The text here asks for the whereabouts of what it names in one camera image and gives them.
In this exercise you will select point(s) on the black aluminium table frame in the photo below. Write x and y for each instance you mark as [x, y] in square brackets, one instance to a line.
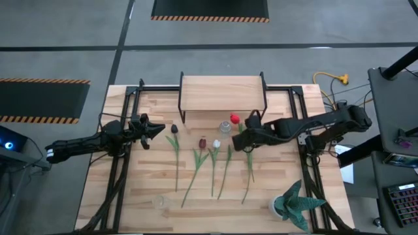
[156, 88]

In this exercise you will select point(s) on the black backlit keypad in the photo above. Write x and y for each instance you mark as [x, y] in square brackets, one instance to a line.
[405, 205]

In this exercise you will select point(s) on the black metal beam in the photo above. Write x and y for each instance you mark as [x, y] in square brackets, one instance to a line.
[359, 151]

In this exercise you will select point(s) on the white paper sheet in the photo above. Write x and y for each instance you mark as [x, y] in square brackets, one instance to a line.
[347, 173]

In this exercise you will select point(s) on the pink artificial tulip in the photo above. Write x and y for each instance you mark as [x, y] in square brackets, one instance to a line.
[249, 160]

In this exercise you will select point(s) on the black power adapter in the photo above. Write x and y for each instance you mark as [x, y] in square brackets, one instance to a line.
[342, 104]

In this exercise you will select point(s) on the yellow orange artificial tulip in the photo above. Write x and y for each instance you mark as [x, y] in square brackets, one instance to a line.
[229, 152]

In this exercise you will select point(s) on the maroon artificial tulip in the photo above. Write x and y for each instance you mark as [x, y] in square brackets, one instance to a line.
[202, 143]

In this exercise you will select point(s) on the black artificial tulip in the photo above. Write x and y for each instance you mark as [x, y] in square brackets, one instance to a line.
[174, 128]

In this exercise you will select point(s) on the black metal pole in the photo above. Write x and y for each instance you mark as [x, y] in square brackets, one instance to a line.
[400, 63]

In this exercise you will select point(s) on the wooden shelf with black frame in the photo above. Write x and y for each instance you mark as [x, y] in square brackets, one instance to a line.
[222, 93]

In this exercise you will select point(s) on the red artificial tulip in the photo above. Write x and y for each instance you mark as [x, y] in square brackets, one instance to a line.
[234, 118]

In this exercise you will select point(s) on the grey desk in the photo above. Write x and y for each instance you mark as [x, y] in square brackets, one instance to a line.
[395, 104]

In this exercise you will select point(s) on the grey equipment stand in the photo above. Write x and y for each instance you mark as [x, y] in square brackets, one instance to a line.
[19, 160]

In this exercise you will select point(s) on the black gadget with purple part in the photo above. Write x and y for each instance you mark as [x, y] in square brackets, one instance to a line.
[406, 144]

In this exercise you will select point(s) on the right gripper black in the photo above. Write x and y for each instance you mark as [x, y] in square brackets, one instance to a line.
[261, 135]

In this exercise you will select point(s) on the green plant in white pot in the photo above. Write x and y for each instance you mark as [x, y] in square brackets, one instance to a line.
[294, 204]

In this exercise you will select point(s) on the black computer with blue light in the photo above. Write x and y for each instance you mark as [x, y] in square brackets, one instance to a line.
[13, 140]

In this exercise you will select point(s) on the dark smartphone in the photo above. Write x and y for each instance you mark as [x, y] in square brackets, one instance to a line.
[400, 160]

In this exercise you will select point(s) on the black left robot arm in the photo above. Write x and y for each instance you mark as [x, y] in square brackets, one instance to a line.
[81, 143]

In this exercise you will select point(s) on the clear glass bottle vase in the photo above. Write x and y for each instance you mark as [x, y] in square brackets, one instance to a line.
[161, 202]
[225, 127]

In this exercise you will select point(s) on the black hazard striped floor mat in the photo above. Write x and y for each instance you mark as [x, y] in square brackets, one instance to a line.
[39, 98]
[209, 8]

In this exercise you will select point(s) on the black caster wheel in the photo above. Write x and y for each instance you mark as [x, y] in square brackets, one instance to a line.
[377, 222]

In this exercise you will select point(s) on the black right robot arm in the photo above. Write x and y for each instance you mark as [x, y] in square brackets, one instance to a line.
[326, 122]

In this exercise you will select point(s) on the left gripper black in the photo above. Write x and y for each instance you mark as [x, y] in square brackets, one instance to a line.
[135, 129]

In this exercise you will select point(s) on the white artificial tulip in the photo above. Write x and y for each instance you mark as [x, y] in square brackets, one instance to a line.
[216, 143]

